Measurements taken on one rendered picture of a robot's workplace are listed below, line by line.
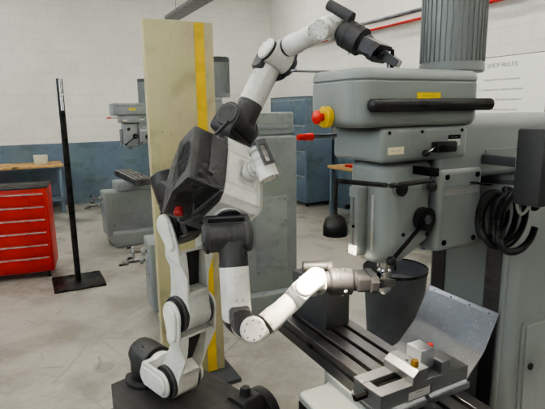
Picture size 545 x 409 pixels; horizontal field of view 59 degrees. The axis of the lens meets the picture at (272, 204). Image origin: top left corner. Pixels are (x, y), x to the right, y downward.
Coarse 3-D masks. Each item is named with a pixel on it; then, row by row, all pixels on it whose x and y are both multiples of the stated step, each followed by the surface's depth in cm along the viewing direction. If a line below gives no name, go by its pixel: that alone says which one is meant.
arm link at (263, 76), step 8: (272, 40) 167; (264, 48) 168; (272, 48) 166; (256, 56) 172; (264, 56) 167; (256, 64) 170; (264, 64) 169; (296, 64) 172; (256, 72) 169; (264, 72) 169; (272, 72) 170; (248, 80) 171; (256, 80) 168; (264, 80) 169; (272, 80) 171; (248, 88) 168; (256, 88) 168; (264, 88) 169; (240, 96) 170; (248, 96) 168; (256, 96) 168; (264, 96) 170
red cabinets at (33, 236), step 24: (0, 192) 500; (24, 192) 508; (48, 192) 529; (0, 216) 503; (24, 216) 511; (48, 216) 519; (0, 240) 507; (24, 240) 515; (48, 240) 523; (0, 264) 511; (24, 264) 519; (48, 264) 527
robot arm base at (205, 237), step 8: (208, 216) 150; (216, 216) 150; (224, 216) 150; (232, 216) 150; (240, 216) 150; (248, 216) 152; (248, 224) 146; (208, 232) 142; (248, 232) 144; (208, 240) 142; (248, 240) 144; (208, 248) 142; (248, 248) 146
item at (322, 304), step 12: (300, 276) 196; (312, 300) 192; (324, 300) 185; (336, 300) 187; (348, 300) 191; (300, 312) 200; (312, 312) 193; (324, 312) 186; (336, 312) 188; (348, 312) 192; (324, 324) 187; (336, 324) 189
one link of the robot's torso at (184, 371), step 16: (176, 320) 182; (176, 336) 183; (192, 336) 192; (208, 336) 194; (176, 352) 191; (192, 352) 200; (160, 368) 201; (176, 368) 195; (192, 368) 197; (176, 384) 196; (192, 384) 202
